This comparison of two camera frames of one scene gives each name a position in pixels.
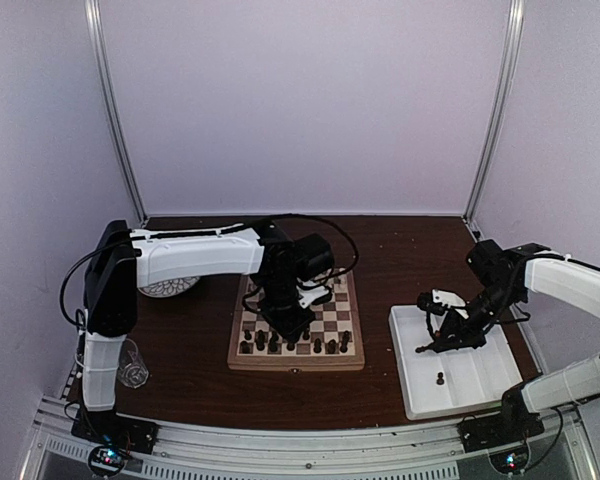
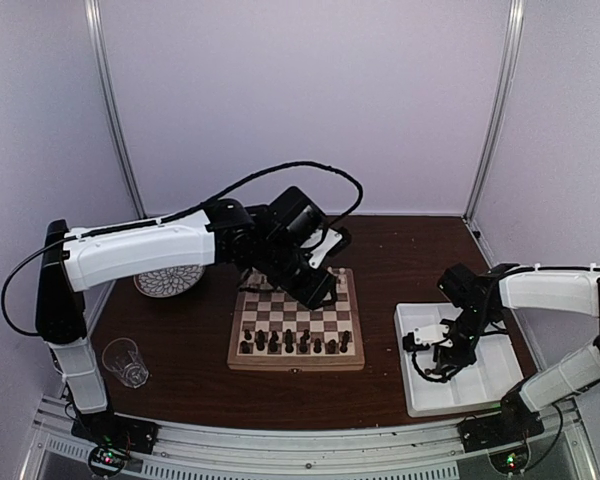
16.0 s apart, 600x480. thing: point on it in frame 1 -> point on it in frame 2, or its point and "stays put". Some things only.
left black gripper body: x=278 y=308 -> x=278 y=266
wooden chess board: x=333 y=342 stays put
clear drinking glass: x=132 y=370 stays put
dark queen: x=272 y=345 stays put
